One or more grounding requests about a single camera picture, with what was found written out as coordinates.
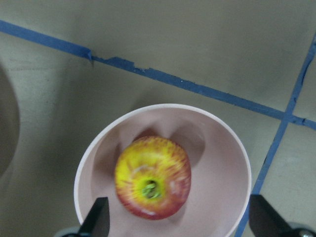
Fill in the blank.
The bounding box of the pink bowl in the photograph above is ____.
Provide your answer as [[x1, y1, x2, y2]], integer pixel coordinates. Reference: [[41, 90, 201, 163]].
[[74, 104, 251, 237]]

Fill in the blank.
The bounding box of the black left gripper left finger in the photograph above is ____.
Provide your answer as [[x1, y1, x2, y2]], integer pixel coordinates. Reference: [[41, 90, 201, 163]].
[[78, 197, 110, 237]]

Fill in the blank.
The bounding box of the red yellow apple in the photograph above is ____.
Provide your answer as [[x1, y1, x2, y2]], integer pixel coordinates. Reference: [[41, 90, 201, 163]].
[[115, 136, 192, 220]]

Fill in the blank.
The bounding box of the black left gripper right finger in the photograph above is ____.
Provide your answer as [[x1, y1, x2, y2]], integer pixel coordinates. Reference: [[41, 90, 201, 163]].
[[249, 195, 300, 237]]

